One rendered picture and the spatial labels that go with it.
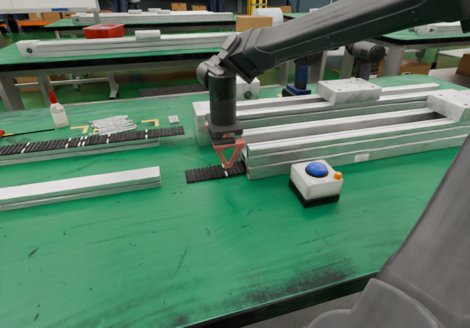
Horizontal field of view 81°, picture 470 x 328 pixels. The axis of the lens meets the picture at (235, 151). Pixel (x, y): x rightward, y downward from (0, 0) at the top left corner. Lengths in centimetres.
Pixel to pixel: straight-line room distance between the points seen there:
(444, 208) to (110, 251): 47
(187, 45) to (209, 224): 171
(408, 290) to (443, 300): 2
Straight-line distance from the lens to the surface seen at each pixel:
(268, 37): 51
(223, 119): 58
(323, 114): 88
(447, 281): 23
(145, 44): 210
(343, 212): 61
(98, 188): 66
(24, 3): 352
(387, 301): 21
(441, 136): 92
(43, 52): 218
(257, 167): 64
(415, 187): 75
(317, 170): 58
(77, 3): 340
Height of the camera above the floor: 117
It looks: 31 degrees down
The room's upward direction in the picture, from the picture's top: straight up
